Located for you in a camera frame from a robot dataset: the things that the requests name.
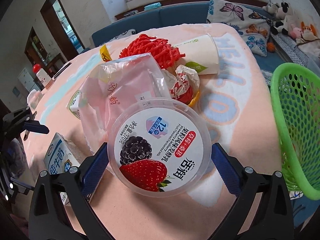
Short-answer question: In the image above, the butterfly print pillow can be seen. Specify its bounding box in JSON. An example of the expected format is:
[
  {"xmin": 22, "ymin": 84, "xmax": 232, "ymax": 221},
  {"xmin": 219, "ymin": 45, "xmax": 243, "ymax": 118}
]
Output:
[{"xmin": 207, "ymin": 0, "xmax": 272, "ymax": 57}]

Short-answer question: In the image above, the yellow snack wrapper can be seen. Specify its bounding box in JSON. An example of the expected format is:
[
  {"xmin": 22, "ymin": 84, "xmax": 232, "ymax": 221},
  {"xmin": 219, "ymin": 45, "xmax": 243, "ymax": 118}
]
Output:
[{"xmin": 99, "ymin": 44, "xmax": 112, "ymax": 62}]

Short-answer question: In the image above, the crumpled red white wrapper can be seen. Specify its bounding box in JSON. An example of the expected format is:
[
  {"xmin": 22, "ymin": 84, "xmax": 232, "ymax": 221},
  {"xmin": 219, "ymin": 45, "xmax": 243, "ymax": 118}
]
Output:
[{"xmin": 162, "ymin": 64, "xmax": 200, "ymax": 107}]

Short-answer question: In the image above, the blue sofa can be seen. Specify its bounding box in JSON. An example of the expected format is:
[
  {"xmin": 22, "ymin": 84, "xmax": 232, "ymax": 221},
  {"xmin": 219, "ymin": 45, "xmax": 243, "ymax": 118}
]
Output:
[{"xmin": 80, "ymin": 0, "xmax": 311, "ymax": 86}]

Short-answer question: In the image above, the red cap white bottle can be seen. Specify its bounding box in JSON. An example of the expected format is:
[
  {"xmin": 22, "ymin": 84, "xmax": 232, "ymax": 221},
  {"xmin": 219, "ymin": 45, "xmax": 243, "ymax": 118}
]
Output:
[{"xmin": 33, "ymin": 63, "xmax": 52, "ymax": 89}]

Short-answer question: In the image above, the berry yogurt plastic tub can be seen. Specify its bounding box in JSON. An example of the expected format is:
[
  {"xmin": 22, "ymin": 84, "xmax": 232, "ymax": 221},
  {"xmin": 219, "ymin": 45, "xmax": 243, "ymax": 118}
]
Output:
[{"xmin": 107, "ymin": 98, "xmax": 212, "ymax": 198}]

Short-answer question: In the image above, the pink hello towel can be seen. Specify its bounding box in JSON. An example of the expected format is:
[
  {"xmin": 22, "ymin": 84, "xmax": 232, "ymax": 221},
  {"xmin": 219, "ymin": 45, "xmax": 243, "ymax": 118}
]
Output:
[{"xmin": 24, "ymin": 23, "xmax": 281, "ymax": 239}]

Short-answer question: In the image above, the cow plush toy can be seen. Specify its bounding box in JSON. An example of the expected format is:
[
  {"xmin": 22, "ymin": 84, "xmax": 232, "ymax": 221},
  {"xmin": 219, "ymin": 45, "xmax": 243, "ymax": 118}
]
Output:
[{"xmin": 271, "ymin": 2, "xmax": 297, "ymax": 36}]

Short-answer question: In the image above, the orange fox plush toy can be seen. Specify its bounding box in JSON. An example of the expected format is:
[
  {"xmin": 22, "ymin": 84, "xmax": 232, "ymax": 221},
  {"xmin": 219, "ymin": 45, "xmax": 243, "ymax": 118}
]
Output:
[{"xmin": 301, "ymin": 22, "xmax": 318, "ymax": 41}]

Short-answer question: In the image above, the white paper cup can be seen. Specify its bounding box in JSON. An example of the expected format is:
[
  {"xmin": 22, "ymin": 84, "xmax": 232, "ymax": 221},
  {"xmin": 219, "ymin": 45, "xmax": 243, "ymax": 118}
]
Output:
[{"xmin": 174, "ymin": 34, "xmax": 220, "ymax": 75}]

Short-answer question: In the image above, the small green white carton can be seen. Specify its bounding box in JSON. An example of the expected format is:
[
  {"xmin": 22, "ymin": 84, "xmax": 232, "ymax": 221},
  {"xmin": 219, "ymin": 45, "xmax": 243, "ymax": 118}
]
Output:
[{"xmin": 67, "ymin": 90, "xmax": 87, "ymax": 119}]

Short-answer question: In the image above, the green plastic basket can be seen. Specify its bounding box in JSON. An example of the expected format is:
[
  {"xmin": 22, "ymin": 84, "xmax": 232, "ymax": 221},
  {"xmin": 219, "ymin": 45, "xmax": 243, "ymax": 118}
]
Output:
[{"xmin": 271, "ymin": 63, "xmax": 319, "ymax": 200}]

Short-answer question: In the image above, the small orange ball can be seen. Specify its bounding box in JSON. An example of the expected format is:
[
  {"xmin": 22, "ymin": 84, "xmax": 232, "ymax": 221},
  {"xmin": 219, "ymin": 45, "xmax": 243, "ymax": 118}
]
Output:
[{"xmin": 266, "ymin": 42, "xmax": 276, "ymax": 53}]

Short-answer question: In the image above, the clear pink plastic bag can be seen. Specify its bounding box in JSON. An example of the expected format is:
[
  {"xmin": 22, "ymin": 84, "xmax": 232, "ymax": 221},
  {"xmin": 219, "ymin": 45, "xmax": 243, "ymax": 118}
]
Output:
[{"xmin": 79, "ymin": 53, "xmax": 170, "ymax": 152}]

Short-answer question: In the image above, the dark wooden door frame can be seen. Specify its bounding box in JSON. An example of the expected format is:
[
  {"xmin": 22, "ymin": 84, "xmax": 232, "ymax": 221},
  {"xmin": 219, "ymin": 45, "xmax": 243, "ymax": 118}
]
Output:
[{"xmin": 40, "ymin": 0, "xmax": 85, "ymax": 60}]

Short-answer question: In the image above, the pink plush toy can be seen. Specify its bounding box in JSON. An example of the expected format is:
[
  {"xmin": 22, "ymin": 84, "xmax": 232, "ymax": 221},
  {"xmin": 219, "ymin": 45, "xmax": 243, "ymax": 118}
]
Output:
[{"xmin": 290, "ymin": 27, "xmax": 303, "ymax": 40}]

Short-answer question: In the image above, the red foam fruit net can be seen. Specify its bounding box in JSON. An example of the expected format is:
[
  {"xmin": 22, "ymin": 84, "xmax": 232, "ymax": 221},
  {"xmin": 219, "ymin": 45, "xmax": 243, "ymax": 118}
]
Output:
[{"xmin": 119, "ymin": 34, "xmax": 185, "ymax": 69}]

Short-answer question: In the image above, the blue white milk carton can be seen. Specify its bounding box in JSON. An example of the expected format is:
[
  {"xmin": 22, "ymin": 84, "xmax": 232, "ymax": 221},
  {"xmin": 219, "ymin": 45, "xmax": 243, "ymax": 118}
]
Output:
[{"xmin": 43, "ymin": 132, "xmax": 83, "ymax": 207}]

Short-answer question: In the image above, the grey plush toy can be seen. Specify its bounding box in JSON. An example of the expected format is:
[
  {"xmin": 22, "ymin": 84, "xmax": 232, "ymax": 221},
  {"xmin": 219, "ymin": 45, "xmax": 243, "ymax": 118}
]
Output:
[{"xmin": 263, "ymin": 2, "xmax": 280, "ymax": 15}]

